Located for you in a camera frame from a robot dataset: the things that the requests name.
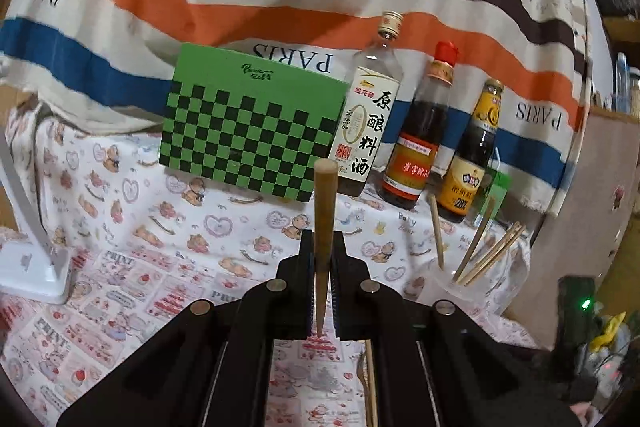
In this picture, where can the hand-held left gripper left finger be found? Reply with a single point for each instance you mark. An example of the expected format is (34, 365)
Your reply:
(305, 267)

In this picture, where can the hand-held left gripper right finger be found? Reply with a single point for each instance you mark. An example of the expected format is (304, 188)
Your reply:
(340, 277)

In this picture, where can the single brown chopstick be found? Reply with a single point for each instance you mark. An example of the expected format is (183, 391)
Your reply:
(325, 207)
(371, 387)

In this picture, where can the clear plastic cup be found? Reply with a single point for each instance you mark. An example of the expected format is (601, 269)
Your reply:
(435, 289)

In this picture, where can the pile of wooden chopsticks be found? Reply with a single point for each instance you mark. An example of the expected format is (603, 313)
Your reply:
(437, 232)

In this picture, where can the wooden board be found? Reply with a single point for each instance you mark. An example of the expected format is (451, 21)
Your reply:
(600, 232)

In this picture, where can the pink cartoon sticker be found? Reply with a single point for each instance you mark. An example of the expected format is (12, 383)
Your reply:
(619, 197)

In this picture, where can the green drink carton with straw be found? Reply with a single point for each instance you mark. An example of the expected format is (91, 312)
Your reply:
(497, 192)

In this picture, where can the green checkered box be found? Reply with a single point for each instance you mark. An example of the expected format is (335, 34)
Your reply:
(250, 132)

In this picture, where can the cooking wine bottle white label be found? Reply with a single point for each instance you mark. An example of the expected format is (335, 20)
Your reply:
(365, 127)

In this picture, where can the sesame oil bottle red cap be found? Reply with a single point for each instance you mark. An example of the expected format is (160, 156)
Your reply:
(415, 142)

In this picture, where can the bear printed tablecloth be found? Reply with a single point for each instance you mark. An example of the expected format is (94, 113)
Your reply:
(150, 232)

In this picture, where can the oyster sauce bottle yellow label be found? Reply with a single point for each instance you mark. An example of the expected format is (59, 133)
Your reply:
(470, 167)

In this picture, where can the clear plastic bottle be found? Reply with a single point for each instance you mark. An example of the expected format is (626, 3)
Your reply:
(627, 82)

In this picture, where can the white lamp base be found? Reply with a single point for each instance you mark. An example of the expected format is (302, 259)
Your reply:
(35, 277)

